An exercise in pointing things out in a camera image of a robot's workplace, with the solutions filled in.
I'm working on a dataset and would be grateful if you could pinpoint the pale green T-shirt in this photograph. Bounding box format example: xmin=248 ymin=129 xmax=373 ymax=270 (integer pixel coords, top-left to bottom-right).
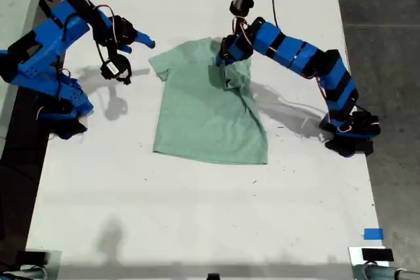
xmin=148 ymin=37 xmax=269 ymax=166

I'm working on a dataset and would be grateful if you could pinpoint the pale green side table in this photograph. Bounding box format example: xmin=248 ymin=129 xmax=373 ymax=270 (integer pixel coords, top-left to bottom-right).
xmin=0 ymin=0 xmax=49 ymax=150

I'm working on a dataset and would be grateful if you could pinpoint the blue tape strip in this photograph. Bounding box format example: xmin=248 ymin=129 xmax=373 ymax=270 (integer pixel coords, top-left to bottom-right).
xmin=363 ymin=228 xmax=384 ymax=241

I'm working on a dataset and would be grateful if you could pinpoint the small black box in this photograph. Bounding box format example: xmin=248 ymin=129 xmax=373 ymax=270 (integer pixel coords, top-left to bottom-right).
xmin=362 ymin=248 xmax=394 ymax=262
xmin=16 ymin=250 xmax=50 ymax=265

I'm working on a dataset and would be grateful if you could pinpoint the shiny metal plate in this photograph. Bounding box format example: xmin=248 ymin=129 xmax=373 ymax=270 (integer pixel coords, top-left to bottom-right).
xmin=348 ymin=246 xmax=396 ymax=265

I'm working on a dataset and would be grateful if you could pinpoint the pale grey blue tube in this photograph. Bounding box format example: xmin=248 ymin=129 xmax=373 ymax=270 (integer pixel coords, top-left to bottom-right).
xmin=352 ymin=263 xmax=420 ymax=280

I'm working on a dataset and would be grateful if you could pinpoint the short black camera stalk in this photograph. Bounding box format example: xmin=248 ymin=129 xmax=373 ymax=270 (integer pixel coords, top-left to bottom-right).
xmin=233 ymin=14 xmax=247 ymax=33
xmin=105 ymin=43 xmax=121 ymax=63

